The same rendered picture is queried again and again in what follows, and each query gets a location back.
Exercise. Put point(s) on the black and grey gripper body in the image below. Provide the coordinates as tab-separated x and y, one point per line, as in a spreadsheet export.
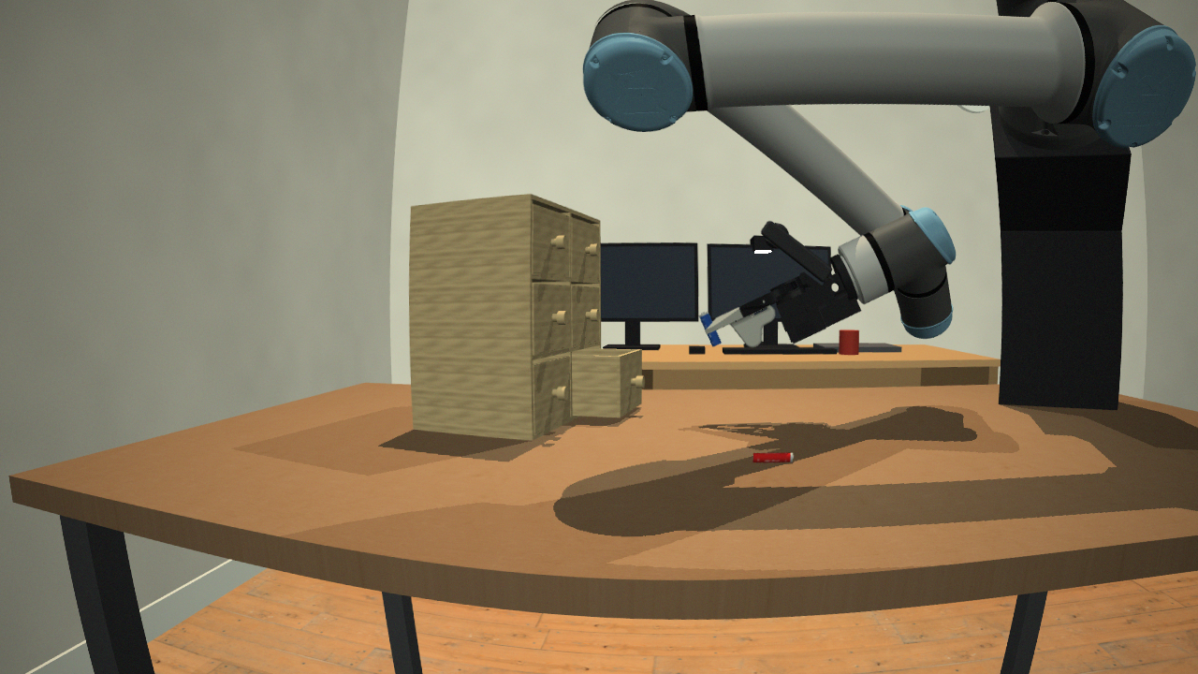
797	306

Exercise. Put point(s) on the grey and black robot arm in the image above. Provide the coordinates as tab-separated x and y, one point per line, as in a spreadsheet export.
643	73

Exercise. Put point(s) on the brown wooden chest of drawers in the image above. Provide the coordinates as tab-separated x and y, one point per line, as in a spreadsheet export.
471	315

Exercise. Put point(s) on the blue aa battery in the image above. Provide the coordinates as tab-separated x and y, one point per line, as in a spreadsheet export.
713	336

